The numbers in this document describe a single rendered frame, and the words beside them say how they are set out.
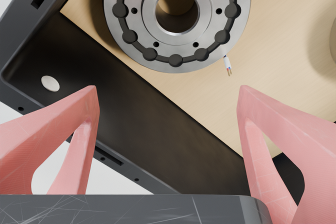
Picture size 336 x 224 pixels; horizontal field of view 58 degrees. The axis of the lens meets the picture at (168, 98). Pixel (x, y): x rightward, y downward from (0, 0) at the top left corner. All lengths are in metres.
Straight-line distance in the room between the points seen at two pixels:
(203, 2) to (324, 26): 0.11
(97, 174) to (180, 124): 0.33
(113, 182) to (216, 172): 0.34
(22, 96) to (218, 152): 0.20
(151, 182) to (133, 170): 0.02
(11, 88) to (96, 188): 0.45
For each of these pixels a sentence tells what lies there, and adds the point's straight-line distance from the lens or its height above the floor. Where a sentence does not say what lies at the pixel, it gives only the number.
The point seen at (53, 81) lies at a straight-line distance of 0.20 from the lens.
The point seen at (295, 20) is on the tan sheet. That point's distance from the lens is 0.27.
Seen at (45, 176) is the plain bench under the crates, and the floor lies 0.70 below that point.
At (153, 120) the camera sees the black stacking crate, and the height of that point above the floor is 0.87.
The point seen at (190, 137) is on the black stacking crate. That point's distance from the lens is 0.28.
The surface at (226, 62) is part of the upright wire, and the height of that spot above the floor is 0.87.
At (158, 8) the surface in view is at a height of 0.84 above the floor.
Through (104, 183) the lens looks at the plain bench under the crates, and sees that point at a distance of 0.60.
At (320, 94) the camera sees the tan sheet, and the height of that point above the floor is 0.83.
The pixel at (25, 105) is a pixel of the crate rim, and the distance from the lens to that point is 0.19.
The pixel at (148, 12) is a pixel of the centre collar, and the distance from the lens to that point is 0.21.
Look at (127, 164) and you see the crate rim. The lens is 0.21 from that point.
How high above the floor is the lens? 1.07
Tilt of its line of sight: 54 degrees down
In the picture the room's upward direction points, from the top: 179 degrees counter-clockwise
